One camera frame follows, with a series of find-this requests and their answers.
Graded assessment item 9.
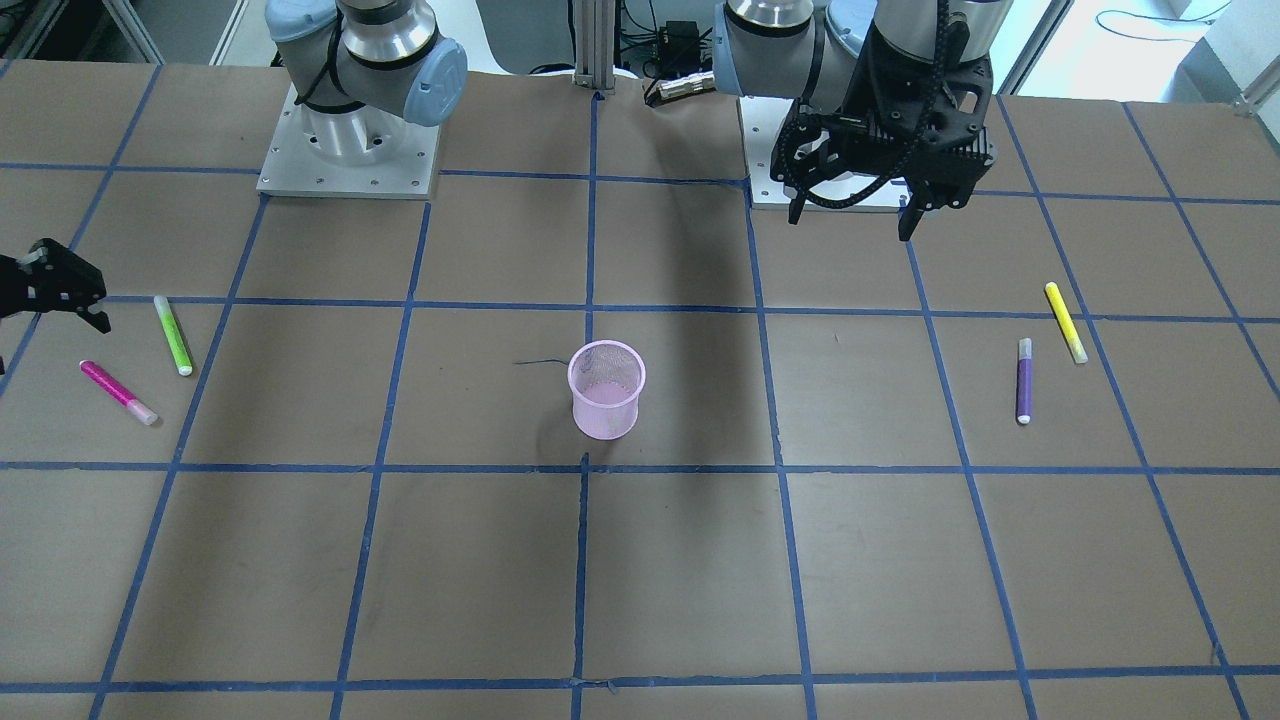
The purple pen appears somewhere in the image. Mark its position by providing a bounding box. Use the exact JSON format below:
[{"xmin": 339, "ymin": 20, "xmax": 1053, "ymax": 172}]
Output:
[{"xmin": 1015, "ymin": 337, "xmax": 1034, "ymax": 427}]

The yellow pen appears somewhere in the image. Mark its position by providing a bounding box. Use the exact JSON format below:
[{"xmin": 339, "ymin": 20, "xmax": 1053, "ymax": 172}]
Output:
[{"xmin": 1044, "ymin": 281, "xmax": 1089, "ymax": 365}]

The pink mesh cup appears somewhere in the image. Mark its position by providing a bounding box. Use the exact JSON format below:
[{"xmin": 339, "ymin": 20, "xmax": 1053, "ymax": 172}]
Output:
[{"xmin": 567, "ymin": 340, "xmax": 646, "ymax": 441}]

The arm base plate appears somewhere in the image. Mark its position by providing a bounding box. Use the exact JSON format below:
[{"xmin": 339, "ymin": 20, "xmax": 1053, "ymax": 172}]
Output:
[
  {"xmin": 256, "ymin": 88, "xmax": 440, "ymax": 201},
  {"xmin": 739, "ymin": 95, "xmax": 913, "ymax": 214}
]

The green pen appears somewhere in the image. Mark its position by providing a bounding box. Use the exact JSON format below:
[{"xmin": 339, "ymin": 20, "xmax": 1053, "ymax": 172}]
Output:
[{"xmin": 154, "ymin": 295, "xmax": 195, "ymax": 377}]

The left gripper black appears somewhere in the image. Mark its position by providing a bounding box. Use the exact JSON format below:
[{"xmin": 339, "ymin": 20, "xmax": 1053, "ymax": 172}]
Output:
[{"xmin": 769, "ymin": 20, "xmax": 998, "ymax": 243}]

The pink pen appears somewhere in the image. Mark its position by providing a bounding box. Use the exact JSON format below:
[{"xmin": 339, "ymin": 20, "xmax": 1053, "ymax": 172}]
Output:
[{"xmin": 79, "ymin": 360, "xmax": 159, "ymax": 427}]

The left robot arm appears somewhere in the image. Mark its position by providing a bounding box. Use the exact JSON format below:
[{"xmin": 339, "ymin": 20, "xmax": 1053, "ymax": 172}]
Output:
[{"xmin": 712, "ymin": 1, "xmax": 1012, "ymax": 242}]

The aluminium frame post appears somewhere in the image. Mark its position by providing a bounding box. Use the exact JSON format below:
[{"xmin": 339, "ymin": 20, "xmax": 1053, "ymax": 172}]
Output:
[{"xmin": 568, "ymin": 0, "xmax": 620, "ymax": 96}]

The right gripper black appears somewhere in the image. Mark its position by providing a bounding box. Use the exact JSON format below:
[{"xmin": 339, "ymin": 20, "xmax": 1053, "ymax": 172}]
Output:
[{"xmin": 0, "ymin": 238, "xmax": 113, "ymax": 334}]

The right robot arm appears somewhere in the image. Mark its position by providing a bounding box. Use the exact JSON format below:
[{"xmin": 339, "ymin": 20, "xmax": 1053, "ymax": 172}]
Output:
[{"xmin": 3, "ymin": 1, "xmax": 468, "ymax": 334}]

